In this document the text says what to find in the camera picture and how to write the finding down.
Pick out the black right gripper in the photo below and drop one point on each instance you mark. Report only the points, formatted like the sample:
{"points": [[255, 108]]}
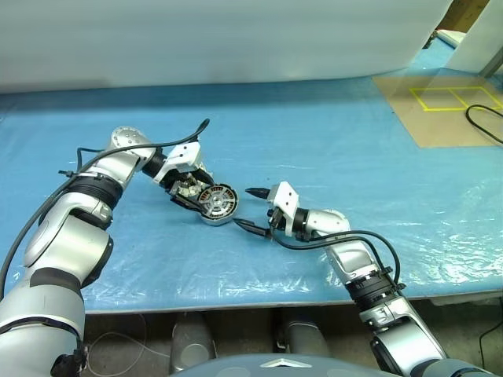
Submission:
{"points": [[277, 220]]}

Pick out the brown cardboard sheet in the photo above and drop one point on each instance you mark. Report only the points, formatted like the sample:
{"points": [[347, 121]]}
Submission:
{"points": [[432, 125]]}

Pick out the white upright panel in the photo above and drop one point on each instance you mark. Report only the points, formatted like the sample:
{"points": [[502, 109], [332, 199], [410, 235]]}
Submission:
{"points": [[471, 39]]}

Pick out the grey rounded cylinder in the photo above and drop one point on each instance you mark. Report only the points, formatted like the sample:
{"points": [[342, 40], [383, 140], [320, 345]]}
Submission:
{"points": [[304, 337], [192, 345]]}

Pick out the yellow tape outline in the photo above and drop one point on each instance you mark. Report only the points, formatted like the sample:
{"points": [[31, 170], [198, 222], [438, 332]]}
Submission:
{"points": [[419, 100]]}

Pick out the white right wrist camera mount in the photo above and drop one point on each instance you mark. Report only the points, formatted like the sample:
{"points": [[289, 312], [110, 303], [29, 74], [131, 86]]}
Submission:
{"points": [[285, 198]]}

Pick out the silver spoked rotor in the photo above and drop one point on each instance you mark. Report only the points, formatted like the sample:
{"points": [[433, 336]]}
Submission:
{"points": [[216, 201]]}

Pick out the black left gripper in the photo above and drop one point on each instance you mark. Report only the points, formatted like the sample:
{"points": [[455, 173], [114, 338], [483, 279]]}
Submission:
{"points": [[172, 185]]}

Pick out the grey metal post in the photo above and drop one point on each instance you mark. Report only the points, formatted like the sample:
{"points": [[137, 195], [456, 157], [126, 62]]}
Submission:
{"points": [[491, 66]]}

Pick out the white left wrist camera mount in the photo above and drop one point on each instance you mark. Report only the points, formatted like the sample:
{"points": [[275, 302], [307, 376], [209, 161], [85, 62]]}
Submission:
{"points": [[182, 155]]}

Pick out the white foam block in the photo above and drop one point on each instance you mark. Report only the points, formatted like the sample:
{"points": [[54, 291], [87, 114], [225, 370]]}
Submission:
{"points": [[452, 38]]}

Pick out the grey robot torso with emblem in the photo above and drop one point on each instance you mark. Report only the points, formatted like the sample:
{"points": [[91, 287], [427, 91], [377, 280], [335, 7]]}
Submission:
{"points": [[275, 367]]}

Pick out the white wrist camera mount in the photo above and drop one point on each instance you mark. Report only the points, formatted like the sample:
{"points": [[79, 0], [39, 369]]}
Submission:
{"points": [[285, 198], [182, 155]]}

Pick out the large white foam backdrop board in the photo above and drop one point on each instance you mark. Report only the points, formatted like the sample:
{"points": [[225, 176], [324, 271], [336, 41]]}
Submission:
{"points": [[196, 39]]}

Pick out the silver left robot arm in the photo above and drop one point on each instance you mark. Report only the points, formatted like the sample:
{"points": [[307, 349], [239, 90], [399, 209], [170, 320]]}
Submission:
{"points": [[59, 235]]}

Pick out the silver motor housing copper coils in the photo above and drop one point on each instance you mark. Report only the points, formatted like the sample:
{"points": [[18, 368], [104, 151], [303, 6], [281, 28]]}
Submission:
{"points": [[216, 222]]}

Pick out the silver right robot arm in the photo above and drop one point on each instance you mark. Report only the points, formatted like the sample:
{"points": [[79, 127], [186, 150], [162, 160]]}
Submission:
{"points": [[353, 259]]}

